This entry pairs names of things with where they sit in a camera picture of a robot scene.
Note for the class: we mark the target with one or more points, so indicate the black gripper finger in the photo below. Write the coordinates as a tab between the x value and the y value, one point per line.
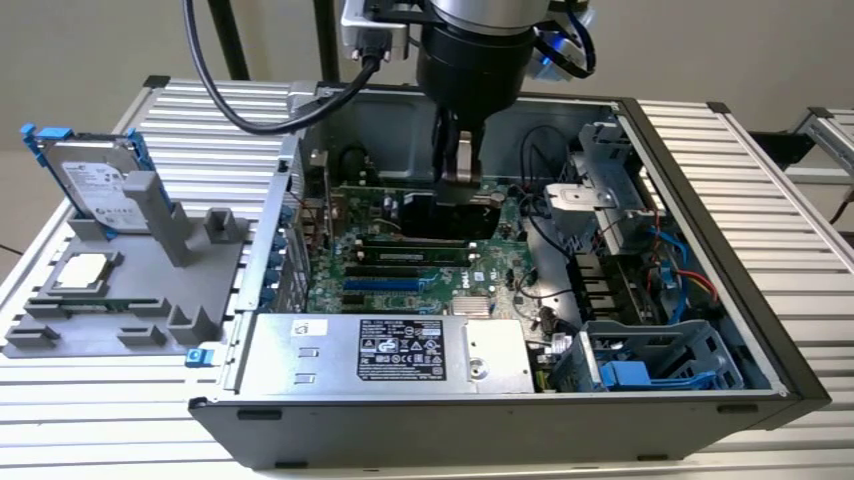
443	140
468	160

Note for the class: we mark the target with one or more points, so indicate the green graphics card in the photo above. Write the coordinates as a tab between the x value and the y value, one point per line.
427	215

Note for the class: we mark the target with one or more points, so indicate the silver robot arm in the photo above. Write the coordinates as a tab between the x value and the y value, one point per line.
488	15

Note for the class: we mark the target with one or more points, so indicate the green motherboard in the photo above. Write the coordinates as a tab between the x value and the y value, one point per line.
501	255

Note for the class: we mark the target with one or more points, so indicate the green RAM stick with label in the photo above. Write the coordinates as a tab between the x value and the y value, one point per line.
401	257

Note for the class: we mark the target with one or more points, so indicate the black stand pole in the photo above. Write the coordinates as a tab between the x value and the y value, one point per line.
230	45
327	50

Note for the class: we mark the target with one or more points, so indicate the black expansion slot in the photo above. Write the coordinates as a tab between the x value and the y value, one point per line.
381	272

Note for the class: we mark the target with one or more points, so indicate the blue expansion slot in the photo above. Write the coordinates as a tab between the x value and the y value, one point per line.
383	285

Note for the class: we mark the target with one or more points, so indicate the silver finned heatsink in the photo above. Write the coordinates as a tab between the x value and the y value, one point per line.
474	306

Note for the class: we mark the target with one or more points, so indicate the black table corner cap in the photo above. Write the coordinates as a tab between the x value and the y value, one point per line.
157	81
718	107

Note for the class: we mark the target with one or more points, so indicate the grey plastic disk bay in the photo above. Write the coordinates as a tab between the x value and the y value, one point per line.
641	330

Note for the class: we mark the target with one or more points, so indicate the silver power supply unit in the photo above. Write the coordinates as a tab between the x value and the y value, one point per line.
321	370

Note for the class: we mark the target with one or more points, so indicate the blue disk carrier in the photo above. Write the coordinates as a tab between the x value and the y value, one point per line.
624	375

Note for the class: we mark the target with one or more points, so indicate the hard disk in blue carrier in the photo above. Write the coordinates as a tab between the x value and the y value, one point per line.
87	175

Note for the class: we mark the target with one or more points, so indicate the open grey PC case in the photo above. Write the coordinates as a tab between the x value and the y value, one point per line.
434	430

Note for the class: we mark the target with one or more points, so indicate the grey parts rack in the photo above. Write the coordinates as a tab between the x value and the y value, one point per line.
134	290

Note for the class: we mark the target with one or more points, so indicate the blue case latch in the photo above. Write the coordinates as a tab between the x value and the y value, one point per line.
195	357

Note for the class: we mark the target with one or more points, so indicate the silver CPU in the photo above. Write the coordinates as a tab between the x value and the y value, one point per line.
81	270

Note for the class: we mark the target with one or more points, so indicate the silver metal drive bracket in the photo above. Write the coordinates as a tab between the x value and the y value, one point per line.
577	197

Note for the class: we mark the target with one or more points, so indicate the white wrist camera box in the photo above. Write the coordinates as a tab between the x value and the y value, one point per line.
349	25

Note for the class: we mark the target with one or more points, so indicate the black plastic bracket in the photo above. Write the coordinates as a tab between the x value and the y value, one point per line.
594	285

